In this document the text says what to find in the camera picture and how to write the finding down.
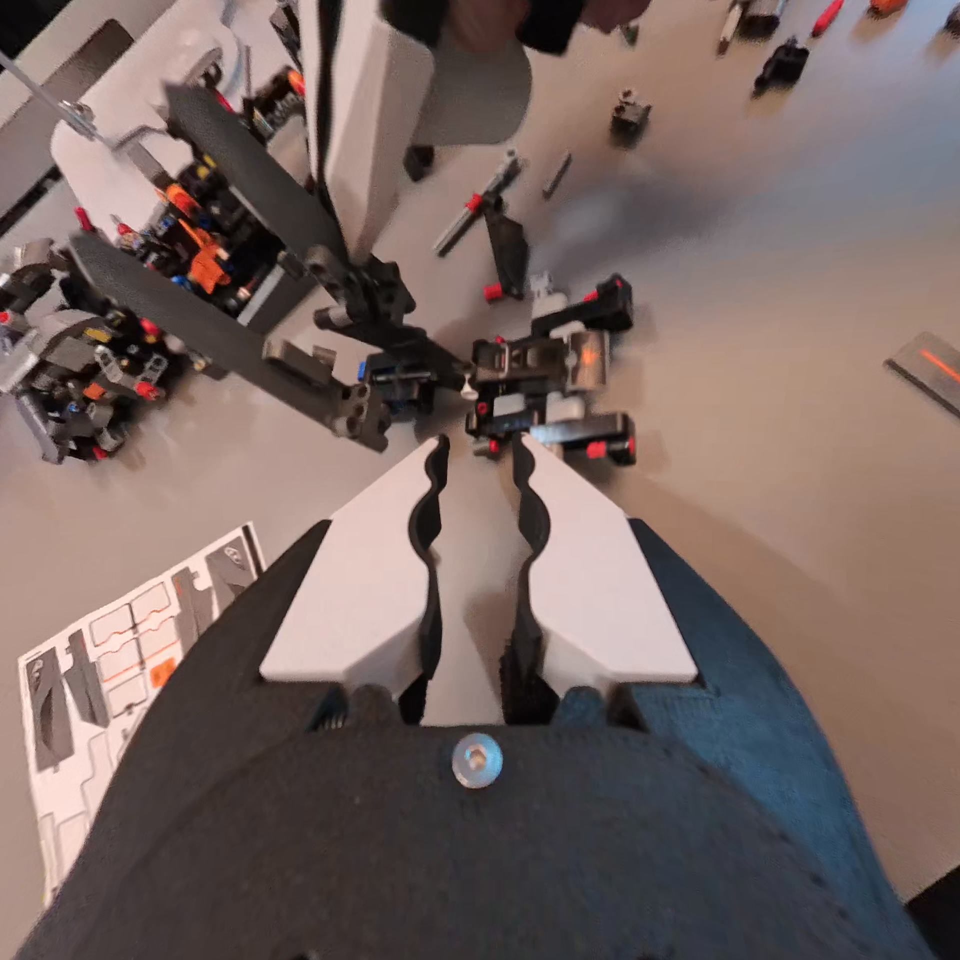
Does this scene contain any dark lego tile red line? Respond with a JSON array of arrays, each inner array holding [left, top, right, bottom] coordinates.
[[885, 332, 960, 420]]

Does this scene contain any person's right hand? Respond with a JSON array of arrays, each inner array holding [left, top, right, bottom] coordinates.
[[450, 0, 652, 50]]

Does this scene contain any black lego connector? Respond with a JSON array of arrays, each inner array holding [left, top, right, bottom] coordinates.
[[752, 41, 811, 95]]

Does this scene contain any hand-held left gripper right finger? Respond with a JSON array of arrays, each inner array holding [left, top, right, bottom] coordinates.
[[501, 433, 700, 725]]

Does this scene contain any black grey lego frame assembly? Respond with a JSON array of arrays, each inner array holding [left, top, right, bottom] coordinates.
[[66, 81, 640, 470]]

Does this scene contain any grey lego axle piece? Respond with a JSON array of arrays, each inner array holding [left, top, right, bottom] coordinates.
[[716, 0, 789, 55]]

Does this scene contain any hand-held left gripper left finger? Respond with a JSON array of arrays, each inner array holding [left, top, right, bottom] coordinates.
[[258, 436, 451, 725]]

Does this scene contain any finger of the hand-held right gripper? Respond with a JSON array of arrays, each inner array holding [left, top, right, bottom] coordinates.
[[297, 0, 325, 185], [318, 0, 438, 264]]

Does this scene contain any white book stand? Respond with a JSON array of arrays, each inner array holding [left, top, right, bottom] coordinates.
[[0, 0, 252, 249]]

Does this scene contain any white sticker sheet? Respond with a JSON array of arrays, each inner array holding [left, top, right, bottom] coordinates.
[[18, 521, 267, 910]]

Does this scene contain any grey axle with red pin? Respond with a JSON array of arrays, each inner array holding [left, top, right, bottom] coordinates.
[[433, 150, 525, 258]]

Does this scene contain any large lego car chassis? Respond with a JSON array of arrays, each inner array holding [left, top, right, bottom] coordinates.
[[0, 63, 324, 466]]

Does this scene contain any dark lego panel red pin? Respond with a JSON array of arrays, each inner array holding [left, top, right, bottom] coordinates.
[[482, 202, 532, 303]]

